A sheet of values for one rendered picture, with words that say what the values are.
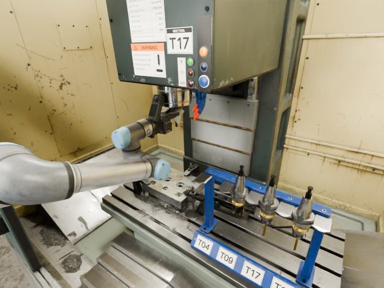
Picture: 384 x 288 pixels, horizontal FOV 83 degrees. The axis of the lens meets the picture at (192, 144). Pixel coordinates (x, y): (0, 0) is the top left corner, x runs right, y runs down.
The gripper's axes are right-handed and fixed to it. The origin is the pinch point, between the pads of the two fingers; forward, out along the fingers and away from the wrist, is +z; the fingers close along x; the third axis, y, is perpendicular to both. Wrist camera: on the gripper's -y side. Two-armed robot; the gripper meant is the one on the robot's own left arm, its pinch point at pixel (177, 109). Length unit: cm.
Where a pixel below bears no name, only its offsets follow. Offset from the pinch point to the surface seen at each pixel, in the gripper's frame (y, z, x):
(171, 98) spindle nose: -7.5, -7.9, 4.1
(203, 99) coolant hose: -8.2, -5.2, 18.4
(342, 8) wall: -41, 82, 52
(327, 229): 22, -17, 69
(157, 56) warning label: -25.4, -21.1, 11.2
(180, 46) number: -28.3, -21.2, 21.2
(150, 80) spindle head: -17.5, -21.3, 6.4
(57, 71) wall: -13, -5, -101
